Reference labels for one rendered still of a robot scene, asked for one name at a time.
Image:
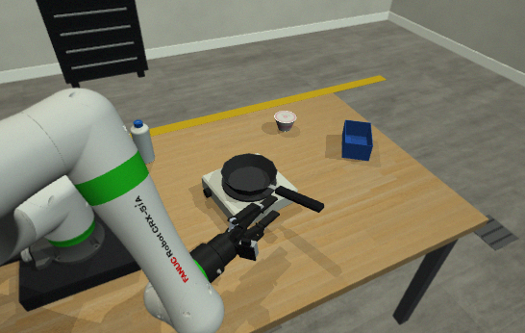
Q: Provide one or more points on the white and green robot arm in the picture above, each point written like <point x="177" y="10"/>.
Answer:
<point x="78" y="133"/>

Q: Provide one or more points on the black frying pan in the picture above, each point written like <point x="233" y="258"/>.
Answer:
<point x="251" y="174"/>

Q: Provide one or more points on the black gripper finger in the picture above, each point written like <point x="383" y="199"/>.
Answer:
<point x="247" y="215"/>
<point x="253" y="232"/>

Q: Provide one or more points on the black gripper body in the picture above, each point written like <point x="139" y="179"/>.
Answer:
<point x="222" y="244"/>

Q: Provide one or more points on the grey bottle with blue cap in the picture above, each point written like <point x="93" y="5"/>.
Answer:
<point x="141" y="137"/>

